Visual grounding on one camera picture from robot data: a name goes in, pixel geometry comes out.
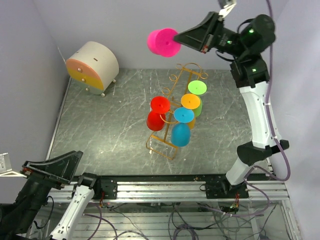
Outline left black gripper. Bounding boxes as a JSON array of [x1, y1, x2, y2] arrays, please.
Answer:
[[11, 149, 83, 233]]

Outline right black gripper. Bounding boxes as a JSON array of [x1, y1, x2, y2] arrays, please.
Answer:
[[172, 11, 249, 59]]

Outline pink plastic wine glass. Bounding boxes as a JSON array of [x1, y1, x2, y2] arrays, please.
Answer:
[[146, 28, 181, 58]]

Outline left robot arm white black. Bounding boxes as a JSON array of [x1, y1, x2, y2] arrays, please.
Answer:
[[0, 150, 102, 240]]

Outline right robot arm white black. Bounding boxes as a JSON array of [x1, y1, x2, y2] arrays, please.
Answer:
[[173, 11, 290, 198]]

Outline green plastic wine glass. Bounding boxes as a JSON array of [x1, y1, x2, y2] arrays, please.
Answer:
[[188, 80, 207, 118]]

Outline orange plastic wine glass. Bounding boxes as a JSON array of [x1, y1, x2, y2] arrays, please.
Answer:
[[180, 93, 203, 130]]

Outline red plastic wine glass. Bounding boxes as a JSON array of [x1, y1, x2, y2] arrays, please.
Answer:
[[146, 96, 171, 132]]

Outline blue plastic wine glass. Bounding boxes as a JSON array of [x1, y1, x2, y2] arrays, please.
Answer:
[[170, 107, 195, 147]]

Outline round cream mini drawer cabinet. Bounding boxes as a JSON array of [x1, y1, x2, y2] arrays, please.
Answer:
[[65, 41, 120, 97]]

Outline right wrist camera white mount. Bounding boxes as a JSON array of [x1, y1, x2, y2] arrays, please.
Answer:
[[218, 0, 237, 18]]

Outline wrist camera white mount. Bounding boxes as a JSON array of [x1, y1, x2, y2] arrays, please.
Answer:
[[0, 152, 25, 178], [218, 0, 237, 18]]

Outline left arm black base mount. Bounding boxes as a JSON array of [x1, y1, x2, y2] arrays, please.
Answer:
[[93, 176, 118, 200]]

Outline gold wire wine glass rack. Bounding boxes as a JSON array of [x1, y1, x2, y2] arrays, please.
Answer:
[[145, 62, 208, 160]]

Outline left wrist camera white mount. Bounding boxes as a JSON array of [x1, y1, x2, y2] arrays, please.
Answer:
[[0, 152, 25, 178]]

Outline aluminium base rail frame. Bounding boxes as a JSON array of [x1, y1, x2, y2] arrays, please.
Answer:
[[39, 173, 302, 240]]

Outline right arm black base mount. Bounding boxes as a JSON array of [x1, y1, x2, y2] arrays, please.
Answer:
[[204, 174, 249, 199]]

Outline loose cables under frame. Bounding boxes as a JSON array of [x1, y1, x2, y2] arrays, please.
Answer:
[[82, 199, 288, 240]]

